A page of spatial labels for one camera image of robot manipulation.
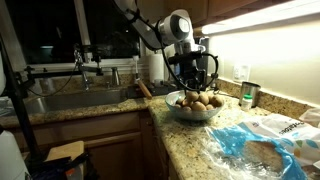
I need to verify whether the wooden base cabinet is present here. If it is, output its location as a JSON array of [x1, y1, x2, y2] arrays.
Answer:
[[0, 109, 181, 180]]

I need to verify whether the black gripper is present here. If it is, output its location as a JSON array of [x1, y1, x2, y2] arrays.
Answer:
[[181, 61, 209, 93]]

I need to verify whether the steel soap dispenser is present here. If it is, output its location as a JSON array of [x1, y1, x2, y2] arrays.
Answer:
[[110, 66, 121, 87]]

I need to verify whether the steel cup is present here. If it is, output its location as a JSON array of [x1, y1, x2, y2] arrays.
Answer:
[[238, 81, 262, 109]]

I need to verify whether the white wall outlet plate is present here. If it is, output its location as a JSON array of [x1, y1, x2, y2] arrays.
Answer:
[[231, 62, 251, 84]]

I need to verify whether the small white bottle green cap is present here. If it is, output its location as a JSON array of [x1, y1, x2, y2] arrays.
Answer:
[[240, 93, 254, 112]]

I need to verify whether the cardboard box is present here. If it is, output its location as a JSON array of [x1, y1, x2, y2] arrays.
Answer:
[[44, 140, 86, 180]]

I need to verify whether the dark window with white frame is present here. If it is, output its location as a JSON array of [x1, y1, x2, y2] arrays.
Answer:
[[0, 0, 147, 72]]

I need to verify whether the black dish mat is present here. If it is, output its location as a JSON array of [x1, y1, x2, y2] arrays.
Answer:
[[127, 83, 178, 100]]

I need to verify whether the black stand pole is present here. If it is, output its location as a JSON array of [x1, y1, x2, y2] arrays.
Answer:
[[0, 31, 44, 164]]

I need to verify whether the dark countertop appliance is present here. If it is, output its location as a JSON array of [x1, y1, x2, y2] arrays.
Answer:
[[196, 36, 210, 88]]

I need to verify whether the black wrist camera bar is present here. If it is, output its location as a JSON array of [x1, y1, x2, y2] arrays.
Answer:
[[167, 49, 203, 67]]

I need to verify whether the glass bowl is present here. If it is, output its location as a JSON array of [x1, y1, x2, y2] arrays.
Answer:
[[164, 89, 225, 122]]

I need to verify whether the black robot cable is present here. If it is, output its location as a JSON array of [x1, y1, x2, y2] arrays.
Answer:
[[111, 0, 220, 94]]

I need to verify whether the wooden rolling pin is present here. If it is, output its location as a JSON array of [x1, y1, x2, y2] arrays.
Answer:
[[134, 78, 154, 101]]

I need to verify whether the white paper towel roll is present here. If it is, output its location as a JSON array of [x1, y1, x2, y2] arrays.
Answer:
[[147, 53, 166, 84]]

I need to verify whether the white plastic bag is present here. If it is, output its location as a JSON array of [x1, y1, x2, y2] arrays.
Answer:
[[298, 107, 320, 129]]

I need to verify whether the silver faucet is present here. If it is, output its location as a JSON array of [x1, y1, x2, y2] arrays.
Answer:
[[73, 49, 92, 92]]

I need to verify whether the under-cabinet strip light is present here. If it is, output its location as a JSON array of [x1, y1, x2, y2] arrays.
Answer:
[[200, 0, 320, 36]]

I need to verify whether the steel kitchen sink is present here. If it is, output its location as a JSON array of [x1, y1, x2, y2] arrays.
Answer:
[[23, 87, 130, 115]]

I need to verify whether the white dish brush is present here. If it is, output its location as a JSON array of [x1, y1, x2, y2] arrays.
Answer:
[[132, 54, 141, 81]]

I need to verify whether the blue clear plastic potato bag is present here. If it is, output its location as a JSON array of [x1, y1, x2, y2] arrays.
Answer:
[[203, 113, 320, 180]]

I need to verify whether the black orange tool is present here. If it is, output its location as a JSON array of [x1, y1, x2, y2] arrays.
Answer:
[[28, 151, 98, 180]]

